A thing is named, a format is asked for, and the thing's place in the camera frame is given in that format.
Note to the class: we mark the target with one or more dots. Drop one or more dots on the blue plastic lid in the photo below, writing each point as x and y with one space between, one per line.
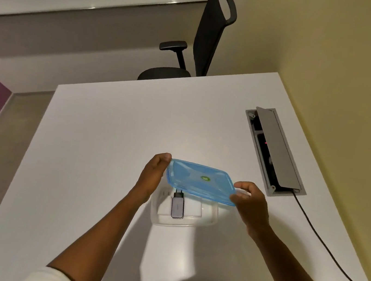
193 182

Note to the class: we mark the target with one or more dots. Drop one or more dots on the black office chair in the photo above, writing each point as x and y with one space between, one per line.
209 37

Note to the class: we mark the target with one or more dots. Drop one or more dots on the clear plastic container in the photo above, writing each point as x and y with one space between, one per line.
165 221

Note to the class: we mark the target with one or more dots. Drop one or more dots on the person's left hand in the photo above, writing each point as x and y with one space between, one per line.
151 179

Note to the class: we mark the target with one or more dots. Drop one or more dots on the large white charger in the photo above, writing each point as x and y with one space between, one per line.
193 210

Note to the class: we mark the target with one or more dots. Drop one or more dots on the person's left forearm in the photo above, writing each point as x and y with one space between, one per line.
95 243

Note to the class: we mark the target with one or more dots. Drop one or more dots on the person's right hand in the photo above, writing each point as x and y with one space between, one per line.
253 212

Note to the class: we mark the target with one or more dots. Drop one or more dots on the dark grey charger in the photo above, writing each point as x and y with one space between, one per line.
177 209

